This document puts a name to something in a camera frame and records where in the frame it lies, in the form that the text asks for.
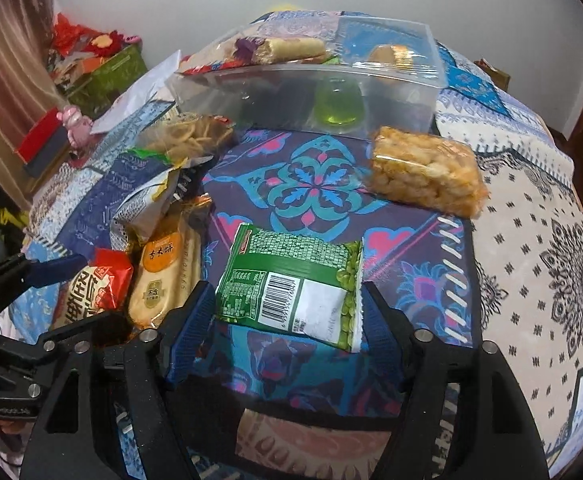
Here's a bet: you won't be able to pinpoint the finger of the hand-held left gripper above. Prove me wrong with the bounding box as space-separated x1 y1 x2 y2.
0 309 132 401
0 253 90 311

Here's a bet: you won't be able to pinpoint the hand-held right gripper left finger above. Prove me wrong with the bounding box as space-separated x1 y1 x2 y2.
20 281 216 480

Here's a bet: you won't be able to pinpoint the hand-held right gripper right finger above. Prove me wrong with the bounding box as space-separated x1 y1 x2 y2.
360 281 545 480

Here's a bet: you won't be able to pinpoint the red broad bean packet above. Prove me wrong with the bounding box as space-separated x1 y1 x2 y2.
50 248 135 331

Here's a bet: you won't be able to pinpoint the green pea packet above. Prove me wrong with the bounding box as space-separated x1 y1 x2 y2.
214 222 365 354

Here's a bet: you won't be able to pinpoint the green jelly cup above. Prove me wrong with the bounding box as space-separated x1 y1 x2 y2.
313 79 365 129

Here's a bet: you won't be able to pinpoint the clear plastic container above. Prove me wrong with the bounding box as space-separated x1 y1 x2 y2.
166 15 447 134

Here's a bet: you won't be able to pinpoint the orange shredded snack packet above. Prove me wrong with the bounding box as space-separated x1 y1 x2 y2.
353 42 425 74

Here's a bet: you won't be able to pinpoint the purple label egg roll packet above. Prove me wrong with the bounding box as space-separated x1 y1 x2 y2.
233 34 330 66

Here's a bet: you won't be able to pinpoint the beige biscuit packet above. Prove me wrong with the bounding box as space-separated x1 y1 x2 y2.
126 209 205 330

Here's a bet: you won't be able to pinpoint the silver yellow snack bag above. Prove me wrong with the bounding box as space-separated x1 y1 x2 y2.
113 147 217 241

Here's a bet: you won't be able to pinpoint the orange cartoon snack packet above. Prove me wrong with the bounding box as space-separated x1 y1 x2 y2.
178 192 216 221

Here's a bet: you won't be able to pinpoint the red flat box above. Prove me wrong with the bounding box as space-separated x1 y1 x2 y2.
16 107 67 179

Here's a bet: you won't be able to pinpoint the pink toy figure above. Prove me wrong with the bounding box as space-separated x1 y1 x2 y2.
56 105 95 149

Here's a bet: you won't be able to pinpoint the clear bag fried puffs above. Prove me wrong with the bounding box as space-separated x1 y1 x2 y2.
368 125 490 219

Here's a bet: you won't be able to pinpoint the fried twists clear packet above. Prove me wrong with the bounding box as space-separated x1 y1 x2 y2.
138 112 237 161

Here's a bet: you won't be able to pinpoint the green storage box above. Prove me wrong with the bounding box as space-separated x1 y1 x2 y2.
66 44 147 116

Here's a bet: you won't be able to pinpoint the brown striped curtain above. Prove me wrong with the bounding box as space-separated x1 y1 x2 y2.
0 0 65 211

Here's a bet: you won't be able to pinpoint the pile of red cloth items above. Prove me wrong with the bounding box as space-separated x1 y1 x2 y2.
46 12 142 86

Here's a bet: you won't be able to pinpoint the orange patterned cloth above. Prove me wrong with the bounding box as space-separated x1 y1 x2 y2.
178 52 242 77

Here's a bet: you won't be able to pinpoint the small cardboard box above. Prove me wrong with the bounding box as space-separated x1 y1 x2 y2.
473 57 511 92

